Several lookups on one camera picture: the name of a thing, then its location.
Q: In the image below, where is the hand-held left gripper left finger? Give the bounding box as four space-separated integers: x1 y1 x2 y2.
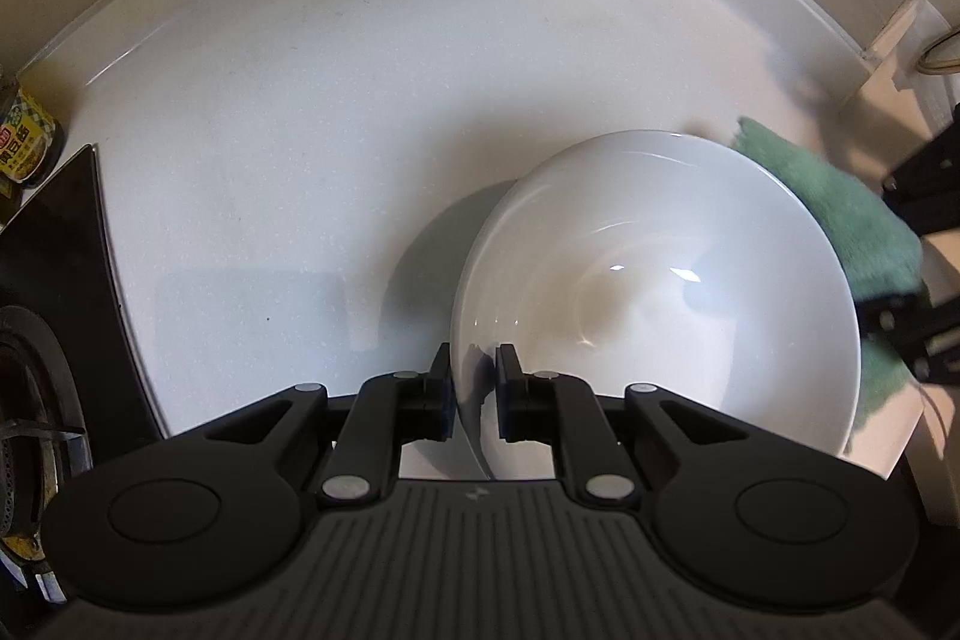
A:
206 344 455 507

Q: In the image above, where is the glass pot lid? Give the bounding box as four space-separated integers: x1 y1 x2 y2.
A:
916 29 960 76

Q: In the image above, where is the green cloth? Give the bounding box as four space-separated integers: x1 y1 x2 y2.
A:
731 117 925 453

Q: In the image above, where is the black glass gas stove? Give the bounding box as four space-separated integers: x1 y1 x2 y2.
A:
0 143 162 603

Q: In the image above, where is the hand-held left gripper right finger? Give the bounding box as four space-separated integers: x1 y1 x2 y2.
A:
496 344 751 507

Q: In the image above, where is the metal stove burner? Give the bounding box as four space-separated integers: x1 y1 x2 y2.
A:
0 306 95 536

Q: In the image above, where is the yellow label jar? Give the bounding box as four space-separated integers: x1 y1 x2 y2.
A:
0 85 61 185

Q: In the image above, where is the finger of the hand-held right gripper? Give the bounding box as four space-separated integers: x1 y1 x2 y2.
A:
857 295 960 384
883 100 960 236

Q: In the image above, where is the white bowl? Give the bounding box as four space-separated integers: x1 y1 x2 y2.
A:
450 130 862 480

